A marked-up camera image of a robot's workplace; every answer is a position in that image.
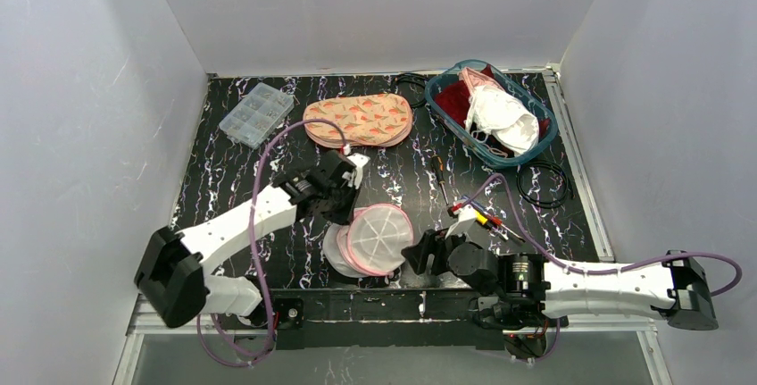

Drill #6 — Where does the white round mesh laundry bag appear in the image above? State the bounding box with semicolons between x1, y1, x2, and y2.
322;204;415;279

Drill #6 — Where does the floral mesh laundry bag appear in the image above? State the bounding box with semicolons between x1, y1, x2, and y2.
303;93;413;148

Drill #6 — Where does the white bra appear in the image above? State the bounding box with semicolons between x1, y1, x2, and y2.
464;85;539;155

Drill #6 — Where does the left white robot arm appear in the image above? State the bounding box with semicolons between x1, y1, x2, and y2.
134;151;370;329

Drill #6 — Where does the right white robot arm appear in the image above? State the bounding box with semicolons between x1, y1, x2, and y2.
403;224;719;331

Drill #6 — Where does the pink bra in basin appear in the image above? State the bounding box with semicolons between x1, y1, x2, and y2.
458;65;503;93

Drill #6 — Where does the clear plastic compartment box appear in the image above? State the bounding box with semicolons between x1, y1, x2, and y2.
220;83;295;149

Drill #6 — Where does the black yellow screwdriver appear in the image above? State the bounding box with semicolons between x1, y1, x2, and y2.
430;155;450;205

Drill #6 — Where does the teal plastic basin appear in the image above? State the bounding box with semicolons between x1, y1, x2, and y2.
424;59;559;170

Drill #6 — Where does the dark red cloth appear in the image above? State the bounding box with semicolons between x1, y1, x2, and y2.
434;64;551;139

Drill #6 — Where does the yellow handled screwdriver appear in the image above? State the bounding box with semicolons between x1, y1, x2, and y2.
476;213;501;231

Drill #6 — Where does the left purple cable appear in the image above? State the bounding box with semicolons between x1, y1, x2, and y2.
195;119;353;369

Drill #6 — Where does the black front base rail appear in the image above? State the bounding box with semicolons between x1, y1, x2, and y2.
127;284;569;351

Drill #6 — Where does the black cable coil right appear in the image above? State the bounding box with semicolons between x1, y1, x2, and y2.
516;158;575;211

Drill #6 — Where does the black cable coil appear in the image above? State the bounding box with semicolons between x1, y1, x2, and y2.
392;72;429;110
516;158;575;211

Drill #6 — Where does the black cable coil back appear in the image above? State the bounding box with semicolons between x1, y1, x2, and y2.
392;72;429;110

